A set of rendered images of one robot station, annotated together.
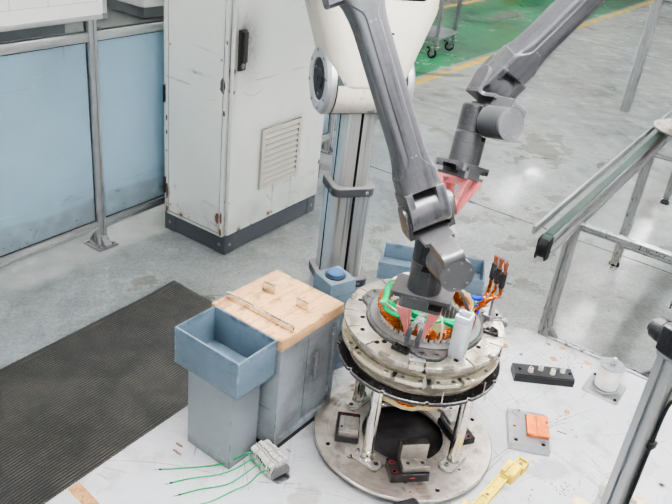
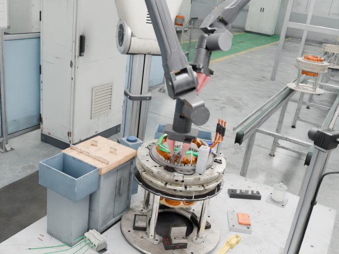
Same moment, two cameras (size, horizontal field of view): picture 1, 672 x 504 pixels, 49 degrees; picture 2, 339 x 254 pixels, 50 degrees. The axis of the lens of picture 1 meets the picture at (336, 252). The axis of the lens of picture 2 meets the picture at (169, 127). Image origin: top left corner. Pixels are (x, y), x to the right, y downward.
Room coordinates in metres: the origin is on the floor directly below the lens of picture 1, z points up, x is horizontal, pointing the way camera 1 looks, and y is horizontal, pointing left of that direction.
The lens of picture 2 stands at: (0.06, -0.02, 1.67)
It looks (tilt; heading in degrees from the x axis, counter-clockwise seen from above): 21 degrees down; 355
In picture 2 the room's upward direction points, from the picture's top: 8 degrees clockwise
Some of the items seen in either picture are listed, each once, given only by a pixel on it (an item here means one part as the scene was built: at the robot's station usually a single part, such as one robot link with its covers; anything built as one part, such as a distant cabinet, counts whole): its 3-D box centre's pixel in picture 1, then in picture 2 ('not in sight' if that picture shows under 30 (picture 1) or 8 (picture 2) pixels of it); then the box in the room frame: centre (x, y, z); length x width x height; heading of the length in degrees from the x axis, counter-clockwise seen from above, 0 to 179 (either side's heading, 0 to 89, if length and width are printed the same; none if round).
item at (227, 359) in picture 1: (223, 391); (68, 201); (1.15, 0.19, 0.92); 0.17 x 0.11 x 0.28; 56
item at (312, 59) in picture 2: not in sight; (311, 65); (3.80, -1.77, 1.05); 0.22 x 0.22 x 0.20
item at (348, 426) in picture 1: (349, 424); (140, 219); (1.21, -0.07, 0.83); 0.05 x 0.04 x 0.02; 179
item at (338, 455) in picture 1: (402, 432); (171, 224); (1.24, -0.19, 0.80); 0.39 x 0.39 x 0.01
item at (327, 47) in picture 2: not in sight; (331, 55); (5.51, -2.83, 0.94); 0.39 x 0.39 x 0.30
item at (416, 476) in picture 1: (407, 469); (174, 242); (1.12, -0.20, 0.81); 0.08 x 0.05 x 0.02; 103
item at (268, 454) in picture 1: (269, 458); (95, 240); (1.11, 0.08, 0.80); 0.10 x 0.05 x 0.04; 42
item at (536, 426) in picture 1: (537, 426); (244, 218); (1.31, -0.50, 0.80); 0.07 x 0.05 x 0.01; 173
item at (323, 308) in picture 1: (278, 307); (100, 153); (1.28, 0.10, 1.05); 0.20 x 0.19 x 0.02; 146
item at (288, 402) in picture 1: (274, 363); (98, 187); (1.28, 0.10, 0.91); 0.19 x 0.19 x 0.26; 56
